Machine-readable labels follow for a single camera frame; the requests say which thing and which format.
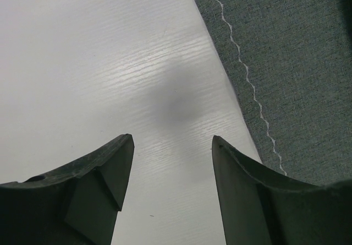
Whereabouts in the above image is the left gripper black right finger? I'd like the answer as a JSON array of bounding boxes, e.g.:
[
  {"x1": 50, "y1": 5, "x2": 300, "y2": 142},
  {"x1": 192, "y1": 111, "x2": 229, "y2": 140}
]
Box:
[{"x1": 212, "y1": 136, "x2": 351, "y2": 244}]

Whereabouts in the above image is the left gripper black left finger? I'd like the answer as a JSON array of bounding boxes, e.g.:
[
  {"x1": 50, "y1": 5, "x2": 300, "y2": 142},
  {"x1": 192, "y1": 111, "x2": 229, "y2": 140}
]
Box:
[{"x1": 1, "y1": 134, "x2": 134, "y2": 244}]

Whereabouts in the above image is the dark grey cloth placemat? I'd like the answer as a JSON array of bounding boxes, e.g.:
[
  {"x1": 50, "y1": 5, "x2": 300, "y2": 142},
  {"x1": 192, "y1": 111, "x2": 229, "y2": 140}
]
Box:
[{"x1": 195, "y1": 0, "x2": 351, "y2": 185}]

